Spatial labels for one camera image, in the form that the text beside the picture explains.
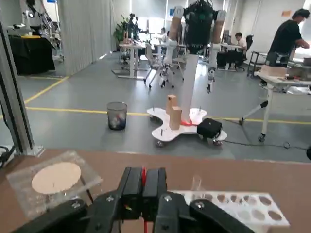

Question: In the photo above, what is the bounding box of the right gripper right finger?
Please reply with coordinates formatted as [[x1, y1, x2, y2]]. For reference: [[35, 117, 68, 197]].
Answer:
[[143, 167, 249, 233]]

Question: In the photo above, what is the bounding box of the aluminium frame post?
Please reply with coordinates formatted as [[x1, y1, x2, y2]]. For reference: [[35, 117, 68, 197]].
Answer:
[[0, 14, 46, 156]]

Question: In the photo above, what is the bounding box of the black box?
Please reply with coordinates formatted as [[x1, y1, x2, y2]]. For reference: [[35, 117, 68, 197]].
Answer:
[[196, 118, 223, 140]]

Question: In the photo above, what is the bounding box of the white test tube rack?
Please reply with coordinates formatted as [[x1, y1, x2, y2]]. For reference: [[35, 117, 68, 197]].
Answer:
[[167, 190, 291, 233]]

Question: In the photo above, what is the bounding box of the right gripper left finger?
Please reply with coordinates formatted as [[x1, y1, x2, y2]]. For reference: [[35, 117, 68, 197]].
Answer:
[[14, 166, 143, 233]]

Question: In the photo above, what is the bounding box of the person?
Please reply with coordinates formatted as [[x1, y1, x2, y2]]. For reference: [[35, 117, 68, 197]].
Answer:
[[234, 32, 248, 53], [268, 8, 311, 67]]

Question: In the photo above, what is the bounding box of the white desk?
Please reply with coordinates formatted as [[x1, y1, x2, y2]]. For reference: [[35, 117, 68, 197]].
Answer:
[[111, 42, 152, 80]]

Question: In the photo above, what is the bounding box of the red brush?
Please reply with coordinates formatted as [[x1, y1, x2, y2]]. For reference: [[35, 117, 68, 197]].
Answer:
[[141, 166, 149, 233]]

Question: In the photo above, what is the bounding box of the wooden block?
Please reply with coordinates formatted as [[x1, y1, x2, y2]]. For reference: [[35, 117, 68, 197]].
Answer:
[[166, 94, 177, 116], [169, 106, 182, 131]]

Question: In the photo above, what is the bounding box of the black draped table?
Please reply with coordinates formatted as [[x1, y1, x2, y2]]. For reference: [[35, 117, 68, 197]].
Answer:
[[8, 35, 56, 76]]

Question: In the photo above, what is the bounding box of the green plant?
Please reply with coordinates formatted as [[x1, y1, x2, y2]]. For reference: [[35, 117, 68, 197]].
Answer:
[[114, 14, 132, 47]]

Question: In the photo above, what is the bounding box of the mesh waste bin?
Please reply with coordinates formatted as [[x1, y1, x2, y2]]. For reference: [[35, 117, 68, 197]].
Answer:
[[106, 101, 128, 131]]

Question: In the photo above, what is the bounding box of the grey curtain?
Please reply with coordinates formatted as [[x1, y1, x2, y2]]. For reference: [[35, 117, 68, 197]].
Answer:
[[57, 0, 117, 76]]

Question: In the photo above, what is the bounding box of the black humanoid robot on stand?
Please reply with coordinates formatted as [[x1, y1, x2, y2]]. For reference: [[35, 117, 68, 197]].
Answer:
[[146, 0, 228, 148]]

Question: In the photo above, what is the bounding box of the glass test tube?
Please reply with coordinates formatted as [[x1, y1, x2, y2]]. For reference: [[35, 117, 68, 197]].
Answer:
[[191, 175, 203, 192]]

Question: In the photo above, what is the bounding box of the white work table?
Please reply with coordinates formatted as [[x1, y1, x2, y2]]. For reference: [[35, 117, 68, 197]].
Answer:
[[239, 71, 311, 143]]

